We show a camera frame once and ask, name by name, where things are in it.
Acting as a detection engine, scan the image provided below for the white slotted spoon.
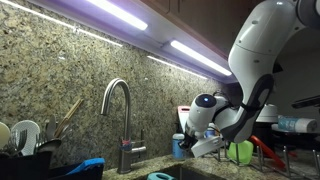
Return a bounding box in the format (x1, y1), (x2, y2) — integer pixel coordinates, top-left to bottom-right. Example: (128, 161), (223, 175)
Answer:
(9, 119), (41, 157)

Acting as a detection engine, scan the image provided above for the green plastic plate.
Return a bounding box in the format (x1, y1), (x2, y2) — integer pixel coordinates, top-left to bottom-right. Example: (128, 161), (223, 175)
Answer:
(227, 139), (254, 165)

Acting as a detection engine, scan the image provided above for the soap bottle with blue label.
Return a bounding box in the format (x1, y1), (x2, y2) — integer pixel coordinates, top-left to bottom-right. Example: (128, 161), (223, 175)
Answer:
(171, 122), (186, 160)

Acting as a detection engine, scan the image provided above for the white under-cabinet light bar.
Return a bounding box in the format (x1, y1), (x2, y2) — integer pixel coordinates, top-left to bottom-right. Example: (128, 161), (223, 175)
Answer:
(169, 39), (233, 77)
(85, 0), (149, 32)

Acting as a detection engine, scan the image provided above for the red blue faucet band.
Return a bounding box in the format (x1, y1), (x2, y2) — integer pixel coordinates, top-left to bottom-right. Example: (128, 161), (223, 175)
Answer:
(119, 139), (132, 153)

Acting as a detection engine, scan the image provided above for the white round container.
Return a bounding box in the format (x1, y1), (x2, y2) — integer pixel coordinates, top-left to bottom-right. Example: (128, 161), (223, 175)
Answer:
(255, 103), (279, 123)

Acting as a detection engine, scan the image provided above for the steel spoon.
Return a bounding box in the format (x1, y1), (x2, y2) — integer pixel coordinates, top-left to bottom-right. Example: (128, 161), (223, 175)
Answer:
(44, 114), (57, 141)

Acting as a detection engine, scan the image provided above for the bottle with dark blue label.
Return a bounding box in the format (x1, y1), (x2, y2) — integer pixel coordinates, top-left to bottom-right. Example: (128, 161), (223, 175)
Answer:
(204, 125), (217, 139)

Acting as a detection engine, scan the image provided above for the teal watering can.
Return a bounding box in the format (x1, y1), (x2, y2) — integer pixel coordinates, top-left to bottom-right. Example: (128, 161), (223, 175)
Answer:
(146, 172), (176, 180)

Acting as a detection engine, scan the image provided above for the white cutting board pink rim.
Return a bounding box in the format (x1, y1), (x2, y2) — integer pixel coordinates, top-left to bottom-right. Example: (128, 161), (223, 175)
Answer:
(176, 105), (192, 134)

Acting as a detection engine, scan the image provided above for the blue cloth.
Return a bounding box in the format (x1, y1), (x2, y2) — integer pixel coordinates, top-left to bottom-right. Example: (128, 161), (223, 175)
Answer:
(64, 158), (106, 177)

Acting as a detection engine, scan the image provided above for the blue white paper roll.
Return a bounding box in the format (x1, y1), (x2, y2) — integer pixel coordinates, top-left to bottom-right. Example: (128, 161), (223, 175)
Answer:
(277, 114), (318, 133)

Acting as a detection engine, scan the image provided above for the black utensil caddy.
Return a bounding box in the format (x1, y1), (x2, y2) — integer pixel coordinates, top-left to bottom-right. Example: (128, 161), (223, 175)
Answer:
(0, 152), (104, 180)

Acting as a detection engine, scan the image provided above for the steel gooseneck faucet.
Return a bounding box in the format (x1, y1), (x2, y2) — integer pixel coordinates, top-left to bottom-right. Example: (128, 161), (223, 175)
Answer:
(99, 78), (148, 175)

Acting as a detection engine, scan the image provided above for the wooden utensil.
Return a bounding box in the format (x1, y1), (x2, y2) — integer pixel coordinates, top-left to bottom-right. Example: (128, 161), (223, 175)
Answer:
(53, 98), (83, 140)

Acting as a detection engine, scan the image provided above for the wooden wall cabinet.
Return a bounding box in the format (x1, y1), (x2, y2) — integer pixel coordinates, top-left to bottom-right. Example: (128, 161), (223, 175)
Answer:
(24, 0), (268, 84)

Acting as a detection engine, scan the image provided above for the grey serving spoon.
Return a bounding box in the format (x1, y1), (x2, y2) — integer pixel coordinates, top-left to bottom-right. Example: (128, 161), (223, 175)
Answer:
(34, 139), (63, 155)

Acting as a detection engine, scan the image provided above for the cream round spatula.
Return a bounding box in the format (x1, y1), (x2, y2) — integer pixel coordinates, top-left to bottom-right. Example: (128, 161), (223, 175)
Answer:
(0, 122), (11, 149)

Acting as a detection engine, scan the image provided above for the stainless steel sink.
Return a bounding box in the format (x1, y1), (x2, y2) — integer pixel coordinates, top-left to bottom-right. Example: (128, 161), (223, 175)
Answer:
(133, 164), (228, 180)

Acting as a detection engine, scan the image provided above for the steel dish rack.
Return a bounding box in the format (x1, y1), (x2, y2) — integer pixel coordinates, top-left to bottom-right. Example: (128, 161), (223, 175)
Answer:
(200, 139), (320, 179)

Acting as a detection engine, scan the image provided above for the black horizontal bar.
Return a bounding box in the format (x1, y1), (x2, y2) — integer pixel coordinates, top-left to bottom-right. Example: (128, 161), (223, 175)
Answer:
(292, 95), (320, 109)

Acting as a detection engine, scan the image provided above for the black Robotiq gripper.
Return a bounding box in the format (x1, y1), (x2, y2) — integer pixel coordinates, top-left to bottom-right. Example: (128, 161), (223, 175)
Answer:
(179, 133), (198, 158)

